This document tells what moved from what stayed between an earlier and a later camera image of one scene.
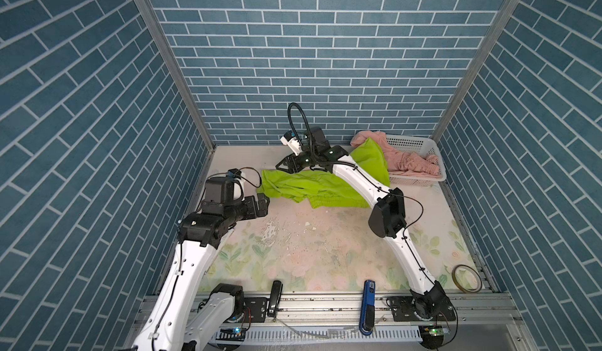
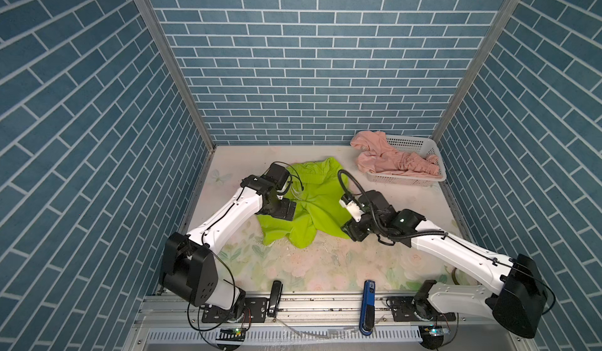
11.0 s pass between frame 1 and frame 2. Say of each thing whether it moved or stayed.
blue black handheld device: stayed
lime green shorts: moved
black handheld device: stayed
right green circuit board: stayed
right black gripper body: moved
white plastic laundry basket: stayed
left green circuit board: stayed
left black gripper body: moved
